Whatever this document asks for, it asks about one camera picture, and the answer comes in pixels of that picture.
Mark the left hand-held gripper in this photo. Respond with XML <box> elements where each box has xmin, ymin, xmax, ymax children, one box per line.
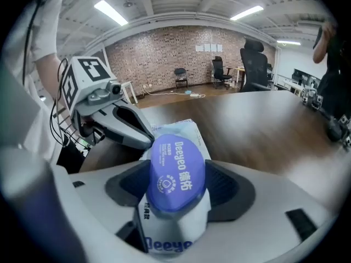
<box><xmin>60</xmin><ymin>55</ymin><xmax>156</xmax><ymax>150</ymax></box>

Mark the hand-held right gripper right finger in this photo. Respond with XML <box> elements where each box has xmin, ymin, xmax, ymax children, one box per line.
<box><xmin>189</xmin><ymin>159</ymin><xmax>339</xmax><ymax>263</ymax></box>

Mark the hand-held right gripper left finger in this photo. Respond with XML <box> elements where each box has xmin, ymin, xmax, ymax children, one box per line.
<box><xmin>53</xmin><ymin>159</ymin><xmax>154</xmax><ymax>257</ymax></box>

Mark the blue plastic lid flap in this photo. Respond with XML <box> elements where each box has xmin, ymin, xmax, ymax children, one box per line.
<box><xmin>144</xmin><ymin>134</ymin><xmax>206</xmax><ymax>213</ymax></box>

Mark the white wet wipe pack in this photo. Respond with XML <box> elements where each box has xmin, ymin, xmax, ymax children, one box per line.
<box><xmin>138</xmin><ymin>118</ymin><xmax>212</xmax><ymax>260</ymax></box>

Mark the person's left forearm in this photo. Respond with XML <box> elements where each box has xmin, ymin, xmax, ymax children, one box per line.
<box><xmin>35</xmin><ymin>52</ymin><xmax>69</xmax><ymax>112</ymax></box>

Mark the small white table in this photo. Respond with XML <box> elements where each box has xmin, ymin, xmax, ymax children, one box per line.
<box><xmin>120</xmin><ymin>80</ymin><xmax>139</xmax><ymax>104</ymax></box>

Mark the black folding chair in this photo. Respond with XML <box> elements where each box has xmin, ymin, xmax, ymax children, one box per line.
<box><xmin>173</xmin><ymin>67</ymin><xmax>189</xmax><ymax>90</ymax></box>

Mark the black rounded device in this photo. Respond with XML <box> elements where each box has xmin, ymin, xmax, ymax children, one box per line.
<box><xmin>327</xmin><ymin>117</ymin><xmax>343</xmax><ymax>142</ymax></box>

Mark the white office desk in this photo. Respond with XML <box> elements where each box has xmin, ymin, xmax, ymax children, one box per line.
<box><xmin>275</xmin><ymin>74</ymin><xmax>304</xmax><ymax>95</ymax></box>

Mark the yellow round table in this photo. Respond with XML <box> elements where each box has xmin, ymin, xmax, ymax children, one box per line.
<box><xmin>234</xmin><ymin>66</ymin><xmax>247</xmax><ymax>84</ymax></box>

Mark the tall black office chair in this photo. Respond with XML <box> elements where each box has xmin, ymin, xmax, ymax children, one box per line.
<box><xmin>239</xmin><ymin>36</ymin><xmax>273</xmax><ymax>93</ymax></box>

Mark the person's white shirt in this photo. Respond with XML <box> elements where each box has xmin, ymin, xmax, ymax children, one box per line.
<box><xmin>0</xmin><ymin>0</ymin><xmax>64</xmax><ymax>164</ymax></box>

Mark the white power cable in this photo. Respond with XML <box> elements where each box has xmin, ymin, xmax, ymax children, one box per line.
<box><xmin>142</xmin><ymin>88</ymin><xmax>206</xmax><ymax>99</ymax></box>

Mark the black head camera cable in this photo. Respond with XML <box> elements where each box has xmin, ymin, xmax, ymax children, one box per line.
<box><xmin>22</xmin><ymin>0</ymin><xmax>60</xmax><ymax>85</ymax></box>

